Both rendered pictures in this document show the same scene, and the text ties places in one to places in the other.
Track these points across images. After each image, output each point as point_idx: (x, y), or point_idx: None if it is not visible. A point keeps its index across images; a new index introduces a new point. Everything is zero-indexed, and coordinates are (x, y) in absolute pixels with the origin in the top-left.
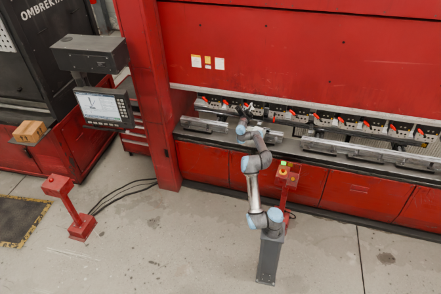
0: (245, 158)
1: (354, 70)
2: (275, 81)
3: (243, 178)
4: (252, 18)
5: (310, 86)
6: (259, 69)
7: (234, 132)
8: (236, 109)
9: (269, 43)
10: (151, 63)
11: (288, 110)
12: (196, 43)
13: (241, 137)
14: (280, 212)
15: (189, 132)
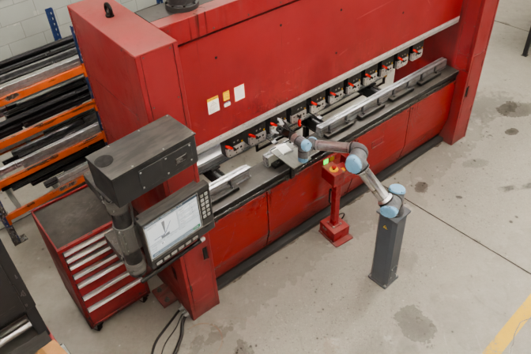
0: (354, 157)
1: (352, 31)
2: (293, 79)
3: (284, 216)
4: (268, 23)
5: (322, 67)
6: (278, 75)
7: (254, 170)
8: (279, 131)
9: (284, 42)
10: None
11: None
12: (212, 82)
13: (307, 153)
14: (398, 184)
15: (216, 205)
